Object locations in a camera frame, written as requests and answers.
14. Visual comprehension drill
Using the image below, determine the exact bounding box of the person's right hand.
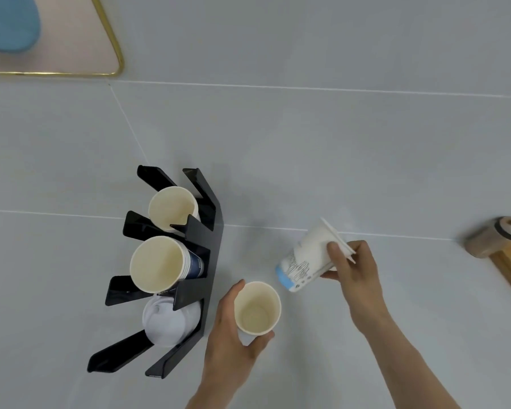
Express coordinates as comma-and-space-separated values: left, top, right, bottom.
319, 240, 390, 333

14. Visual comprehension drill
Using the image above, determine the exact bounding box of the person's left hand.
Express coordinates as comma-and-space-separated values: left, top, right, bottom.
202, 279, 276, 394

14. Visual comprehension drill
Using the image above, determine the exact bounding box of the white and blue carton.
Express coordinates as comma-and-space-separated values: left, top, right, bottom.
275, 217, 357, 293

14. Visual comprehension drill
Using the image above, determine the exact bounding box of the cream paper cup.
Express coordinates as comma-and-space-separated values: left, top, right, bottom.
234, 281, 282, 347

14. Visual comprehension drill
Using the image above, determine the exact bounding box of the person's left forearm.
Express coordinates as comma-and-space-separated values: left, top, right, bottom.
187, 381, 248, 409

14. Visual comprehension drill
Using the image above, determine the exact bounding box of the person's right forearm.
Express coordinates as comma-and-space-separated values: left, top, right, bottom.
351, 308, 461, 409

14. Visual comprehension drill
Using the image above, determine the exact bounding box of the stack of white cup lids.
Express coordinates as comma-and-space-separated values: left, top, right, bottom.
142, 294, 202, 348

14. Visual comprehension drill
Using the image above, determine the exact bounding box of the black acrylic cup holder rack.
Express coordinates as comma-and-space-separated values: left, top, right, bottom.
87, 165, 225, 378

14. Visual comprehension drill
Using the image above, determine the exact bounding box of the blue print paper cup stack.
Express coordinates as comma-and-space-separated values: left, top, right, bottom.
130, 236, 205, 294

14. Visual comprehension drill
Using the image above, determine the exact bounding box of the metal furniture foot cap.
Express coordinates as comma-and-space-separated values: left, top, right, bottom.
465, 216, 511, 259

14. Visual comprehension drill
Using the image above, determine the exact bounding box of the small stack of paper cups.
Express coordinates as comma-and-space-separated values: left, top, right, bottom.
148, 186, 202, 234

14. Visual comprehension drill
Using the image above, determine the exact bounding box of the pink mat with gold rim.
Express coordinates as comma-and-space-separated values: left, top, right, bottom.
0, 0, 124, 77

